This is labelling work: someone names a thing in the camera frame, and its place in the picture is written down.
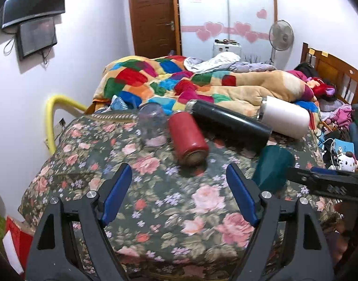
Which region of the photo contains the dark teal faceted cup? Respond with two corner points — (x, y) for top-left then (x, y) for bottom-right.
(252, 145), (295, 194)

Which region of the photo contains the red metal cup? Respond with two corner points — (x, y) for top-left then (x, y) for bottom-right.
(167, 111), (209, 166)

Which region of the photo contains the clear glass cup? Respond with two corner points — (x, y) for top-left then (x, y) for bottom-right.
(138, 102), (167, 148)

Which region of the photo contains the white plush toy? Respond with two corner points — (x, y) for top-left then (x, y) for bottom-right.
(331, 152), (358, 173)

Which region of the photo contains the red bag on floor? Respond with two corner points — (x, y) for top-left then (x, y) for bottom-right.
(2, 216), (34, 275)

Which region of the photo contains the white thermos bottle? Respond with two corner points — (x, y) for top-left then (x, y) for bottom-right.
(258, 96), (310, 139)

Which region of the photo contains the pink red clothes pile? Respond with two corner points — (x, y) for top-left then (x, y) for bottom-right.
(288, 70), (352, 128)

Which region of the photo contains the wooden headboard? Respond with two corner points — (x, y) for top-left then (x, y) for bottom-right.
(301, 43), (358, 105)

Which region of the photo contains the black thermos bottle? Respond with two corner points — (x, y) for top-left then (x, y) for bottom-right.
(185, 100), (272, 154)

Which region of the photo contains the floral bed sheet mattress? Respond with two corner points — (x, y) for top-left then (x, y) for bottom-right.
(18, 113), (341, 280)

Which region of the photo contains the grey white crumpled cloth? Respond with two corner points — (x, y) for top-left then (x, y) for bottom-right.
(183, 52), (277, 74)

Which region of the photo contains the standing electric fan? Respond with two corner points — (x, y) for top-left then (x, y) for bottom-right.
(268, 20), (294, 64)

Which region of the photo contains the yellow foam tube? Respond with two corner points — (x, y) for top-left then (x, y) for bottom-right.
(45, 95), (87, 155)

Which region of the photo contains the white small cabinet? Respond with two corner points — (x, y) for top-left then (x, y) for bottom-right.
(213, 41), (242, 57)

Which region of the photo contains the colourful patchwork quilt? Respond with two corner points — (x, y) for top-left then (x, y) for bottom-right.
(92, 56), (316, 117)

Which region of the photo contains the sliding wardrobe with hearts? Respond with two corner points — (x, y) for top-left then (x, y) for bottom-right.
(178, 0), (275, 63)

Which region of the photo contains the brown wooden door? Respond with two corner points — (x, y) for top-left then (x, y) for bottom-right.
(129, 0), (181, 58)

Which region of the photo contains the small black wall monitor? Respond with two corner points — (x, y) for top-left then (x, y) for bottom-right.
(16, 17), (57, 61)

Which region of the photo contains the wall mounted black television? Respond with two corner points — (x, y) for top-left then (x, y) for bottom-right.
(0, 0), (65, 29)

